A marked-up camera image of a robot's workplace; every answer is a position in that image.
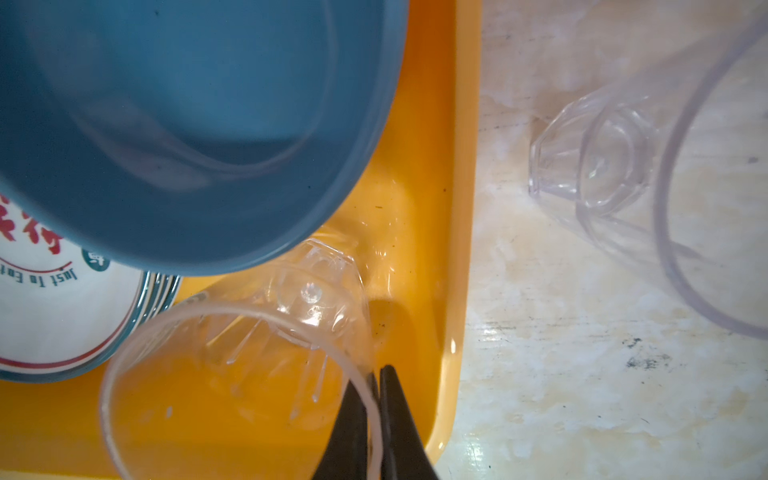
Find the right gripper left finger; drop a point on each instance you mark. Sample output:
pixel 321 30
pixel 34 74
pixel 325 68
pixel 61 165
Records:
pixel 347 452

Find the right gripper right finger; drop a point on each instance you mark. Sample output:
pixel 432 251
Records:
pixel 404 457

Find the clear cup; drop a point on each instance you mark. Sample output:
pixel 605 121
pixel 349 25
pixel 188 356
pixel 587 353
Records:
pixel 244 380
pixel 666 172

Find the blue bowl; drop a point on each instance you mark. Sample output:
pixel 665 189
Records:
pixel 193 137

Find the yellow plastic bin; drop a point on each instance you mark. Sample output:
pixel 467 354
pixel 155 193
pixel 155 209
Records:
pixel 410 221

